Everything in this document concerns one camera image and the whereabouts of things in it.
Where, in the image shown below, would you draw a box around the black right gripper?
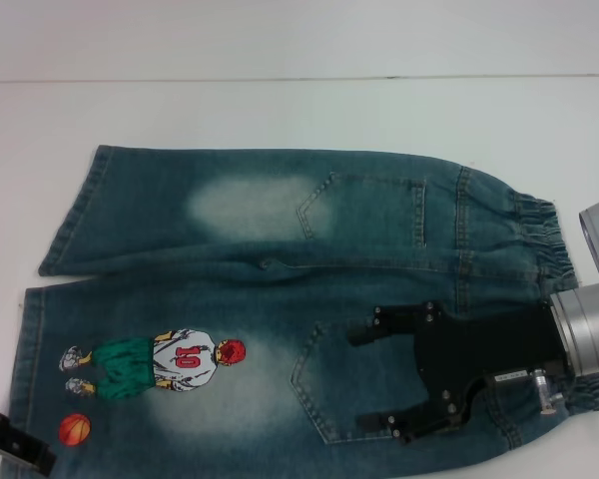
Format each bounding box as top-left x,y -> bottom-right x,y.
346,299 -> 568,447

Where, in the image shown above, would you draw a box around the blue denim shorts with print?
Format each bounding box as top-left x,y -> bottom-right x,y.
0,144 -> 599,479

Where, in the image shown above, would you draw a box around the metal plug on right wrist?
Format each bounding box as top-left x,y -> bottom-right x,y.
531,367 -> 565,418

